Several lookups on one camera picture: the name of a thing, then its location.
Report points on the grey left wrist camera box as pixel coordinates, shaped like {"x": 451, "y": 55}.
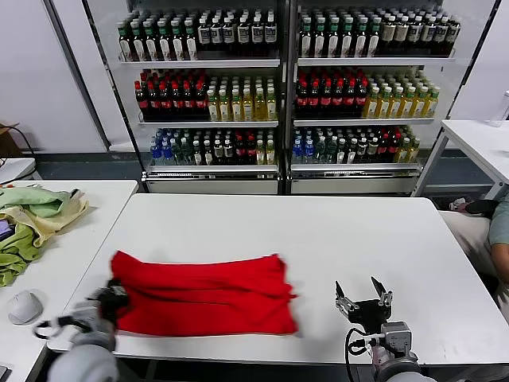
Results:
{"x": 87, "y": 309}

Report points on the blue water bottle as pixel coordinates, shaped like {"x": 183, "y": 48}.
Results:
{"x": 298, "y": 152}
{"x": 167, "y": 153}
{"x": 309, "y": 152}
{"x": 156, "y": 153}

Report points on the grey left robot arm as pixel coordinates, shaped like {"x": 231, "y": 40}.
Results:
{"x": 83, "y": 358}

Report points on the dark bottle beige label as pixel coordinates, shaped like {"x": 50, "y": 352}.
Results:
{"x": 427, "y": 33}
{"x": 414, "y": 33}
{"x": 401, "y": 33}
{"x": 453, "y": 33}
{"x": 440, "y": 33}
{"x": 387, "y": 33}

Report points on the dark flat device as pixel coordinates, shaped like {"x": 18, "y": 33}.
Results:
{"x": 3, "y": 376}

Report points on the dark drink bottle white cap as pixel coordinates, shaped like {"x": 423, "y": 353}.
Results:
{"x": 361, "y": 149}
{"x": 197, "y": 154}
{"x": 372, "y": 149}
{"x": 228, "y": 151}
{"x": 208, "y": 154}
{"x": 341, "y": 153}
{"x": 218, "y": 151}
{"x": 351, "y": 153}

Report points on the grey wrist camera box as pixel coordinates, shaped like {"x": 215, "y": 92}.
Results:
{"x": 87, "y": 309}
{"x": 397, "y": 336}

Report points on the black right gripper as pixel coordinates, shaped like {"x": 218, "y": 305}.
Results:
{"x": 371, "y": 314}

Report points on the red shirt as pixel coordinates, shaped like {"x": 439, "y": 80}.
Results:
{"x": 207, "y": 294}

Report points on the lime green garment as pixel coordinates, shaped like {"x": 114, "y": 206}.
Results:
{"x": 16, "y": 254}

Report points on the dark tea bottle white label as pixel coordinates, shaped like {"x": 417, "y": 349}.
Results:
{"x": 243, "y": 35}
{"x": 257, "y": 35}
{"x": 270, "y": 35}
{"x": 203, "y": 36}
{"x": 216, "y": 36}
{"x": 228, "y": 36}

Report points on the yellow drink bottle white cap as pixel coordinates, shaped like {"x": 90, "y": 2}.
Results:
{"x": 261, "y": 154}
{"x": 414, "y": 150}
{"x": 404, "y": 151}
{"x": 270, "y": 154}

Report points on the small patterned cloth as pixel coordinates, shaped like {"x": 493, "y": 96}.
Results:
{"x": 457, "y": 203}

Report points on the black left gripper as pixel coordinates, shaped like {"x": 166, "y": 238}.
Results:
{"x": 113, "y": 304}

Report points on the seated person beige trousers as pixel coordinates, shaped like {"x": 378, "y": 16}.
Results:
{"x": 469, "y": 235}

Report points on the white table with legs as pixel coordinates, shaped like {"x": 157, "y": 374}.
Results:
{"x": 477, "y": 139}

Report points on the pale green garment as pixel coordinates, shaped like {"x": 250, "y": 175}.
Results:
{"x": 40, "y": 199}

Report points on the cream garment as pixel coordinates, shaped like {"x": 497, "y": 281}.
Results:
{"x": 59, "y": 227}

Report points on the dark bottle green cap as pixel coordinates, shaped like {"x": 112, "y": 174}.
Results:
{"x": 333, "y": 41}
{"x": 165, "y": 45}
{"x": 361, "y": 41}
{"x": 126, "y": 45}
{"x": 305, "y": 41}
{"x": 347, "y": 41}
{"x": 374, "y": 41}
{"x": 139, "y": 45}
{"x": 152, "y": 45}
{"x": 191, "y": 45}
{"x": 319, "y": 41}
{"x": 178, "y": 45}

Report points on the bare person forearm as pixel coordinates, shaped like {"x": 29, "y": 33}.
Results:
{"x": 502, "y": 262}

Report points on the purple flat item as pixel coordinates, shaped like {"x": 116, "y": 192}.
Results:
{"x": 5, "y": 230}

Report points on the brown cardboard box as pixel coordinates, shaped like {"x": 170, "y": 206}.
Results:
{"x": 8, "y": 143}

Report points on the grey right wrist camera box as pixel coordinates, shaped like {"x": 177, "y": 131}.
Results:
{"x": 397, "y": 336}

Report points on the cola bottle red cap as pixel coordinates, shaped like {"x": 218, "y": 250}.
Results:
{"x": 200, "y": 104}
{"x": 165, "y": 104}
{"x": 349, "y": 101}
{"x": 383, "y": 149}
{"x": 239, "y": 152}
{"x": 393, "y": 149}
{"x": 302, "y": 101}
{"x": 188, "y": 104}
{"x": 338, "y": 101}
{"x": 326, "y": 101}
{"x": 154, "y": 104}
{"x": 142, "y": 104}
{"x": 314, "y": 101}
{"x": 177, "y": 104}
{"x": 361, "y": 101}
{"x": 251, "y": 152}

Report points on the grey computer mouse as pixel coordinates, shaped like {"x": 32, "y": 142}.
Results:
{"x": 24, "y": 307}

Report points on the grey slanted post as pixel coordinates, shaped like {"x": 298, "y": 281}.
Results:
{"x": 76, "y": 75}

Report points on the drinks display cabinet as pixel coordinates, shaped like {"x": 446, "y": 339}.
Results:
{"x": 199, "y": 63}
{"x": 378, "y": 61}

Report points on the green tinted water bottle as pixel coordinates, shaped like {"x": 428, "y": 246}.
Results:
{"x": 177, "y": 153}
{"x": 187, "y": 153}
{"x": 320, "y": 151}
{"x": 331, "y": 151}

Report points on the yellow drink bottle green cap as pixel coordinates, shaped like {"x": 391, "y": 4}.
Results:
{"x": 385, "y": 104}
{"x": 213, "y": 107}
{"x": 259, "y": 107}
{"x": 433, "y": 104}
{"x": 247, "y": 107}
{"x": 271, "y": 107}
{"x": 409, "y": 104}
{"x": 397, "y": 104}
{"x": 421, "y": 104}
{"x": 236, "y": 107}
{"x": 373, "y": 104}
{"x": 224, "y": 107}

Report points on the black padded object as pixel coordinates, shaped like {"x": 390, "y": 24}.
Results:
{"x": 481, "y": 207}

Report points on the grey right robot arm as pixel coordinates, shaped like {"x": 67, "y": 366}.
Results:
{"x": 397, "y": 370}

